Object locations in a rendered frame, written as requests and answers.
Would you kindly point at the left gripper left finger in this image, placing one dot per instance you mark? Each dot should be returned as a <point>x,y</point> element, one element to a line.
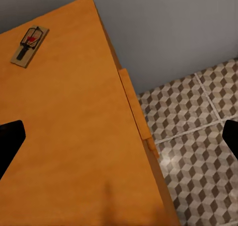
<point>12,136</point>

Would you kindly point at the mousetrap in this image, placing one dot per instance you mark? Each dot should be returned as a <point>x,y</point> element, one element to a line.
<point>29,45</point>

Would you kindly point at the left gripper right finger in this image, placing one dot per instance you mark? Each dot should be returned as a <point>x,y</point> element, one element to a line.
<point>230,136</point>

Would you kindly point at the cabinet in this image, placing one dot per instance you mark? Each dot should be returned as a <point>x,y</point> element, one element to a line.
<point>88,158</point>

